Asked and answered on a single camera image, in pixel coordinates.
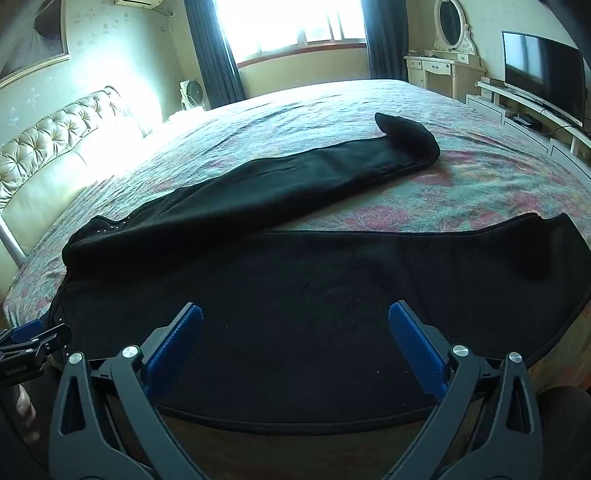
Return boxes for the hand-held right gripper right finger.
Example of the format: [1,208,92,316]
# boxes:
[388,300,546,480]

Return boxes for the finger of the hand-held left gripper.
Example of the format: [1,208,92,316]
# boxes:
[0,320,73,366]

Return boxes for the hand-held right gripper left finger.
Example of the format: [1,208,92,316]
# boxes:
[48,302,208,480]

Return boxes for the black pants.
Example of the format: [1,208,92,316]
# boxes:
[44,112,591,437]

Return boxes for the person's left hand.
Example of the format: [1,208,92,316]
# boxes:
[13,385,41,443]

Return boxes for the grey metal bed leg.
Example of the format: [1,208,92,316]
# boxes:
[0,215,27,269]

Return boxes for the person's dark clothed leg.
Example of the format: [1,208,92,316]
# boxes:
[539,385,591,480]

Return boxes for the cream tufted headboard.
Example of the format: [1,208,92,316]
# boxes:
[0,85,154,232]

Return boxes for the floral bed blanket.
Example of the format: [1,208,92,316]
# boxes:
[2,78,591,370]

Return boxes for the white fan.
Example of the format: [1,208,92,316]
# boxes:
[179,79,206,113]

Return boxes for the white television stand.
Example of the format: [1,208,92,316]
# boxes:
[466,78,591,168]

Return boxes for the cream dressing table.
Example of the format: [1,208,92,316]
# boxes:
[404,48,486,100]

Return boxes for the dark blue curtain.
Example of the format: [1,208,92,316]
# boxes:
[360,0,410,82]
[184,0,246,112]

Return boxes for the black flat television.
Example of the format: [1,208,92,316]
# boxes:
[502,31,586,128]

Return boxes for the oval vanity mirror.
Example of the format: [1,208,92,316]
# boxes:
[433,0,477,54]

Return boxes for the window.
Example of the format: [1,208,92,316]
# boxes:
[212,0,371,64]

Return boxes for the framed wall picture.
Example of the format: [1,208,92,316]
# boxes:
[0,0,71,89]

